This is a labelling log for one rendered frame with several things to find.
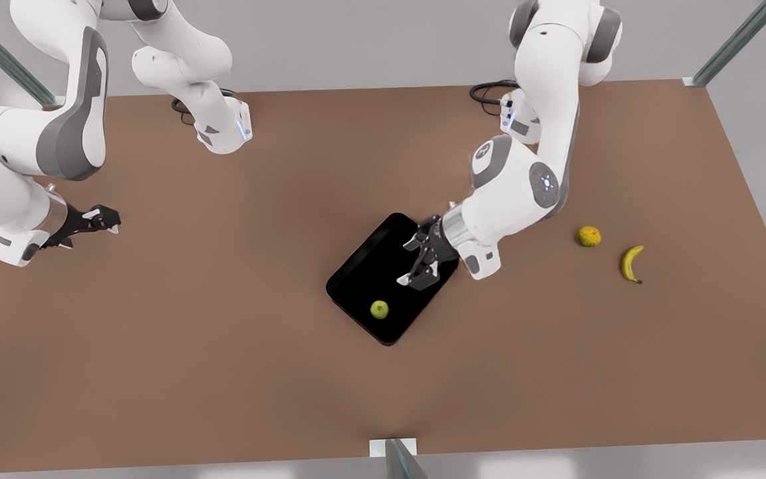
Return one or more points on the black storage box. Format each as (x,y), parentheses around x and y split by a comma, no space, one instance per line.
(370,279)

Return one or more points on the silver frame post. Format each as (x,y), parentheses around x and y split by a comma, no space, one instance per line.
(735,43)
(399,459)
(4,56)

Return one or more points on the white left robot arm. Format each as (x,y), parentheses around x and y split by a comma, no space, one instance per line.
(542,133)

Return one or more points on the yellow banana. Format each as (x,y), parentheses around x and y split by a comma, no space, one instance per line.
(628,263)

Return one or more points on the green apple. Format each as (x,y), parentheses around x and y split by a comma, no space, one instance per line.
(380,309)

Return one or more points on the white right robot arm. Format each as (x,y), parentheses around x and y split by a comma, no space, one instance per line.
(70,126)

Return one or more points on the orange fruit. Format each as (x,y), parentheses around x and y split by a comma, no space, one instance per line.
(589,236)

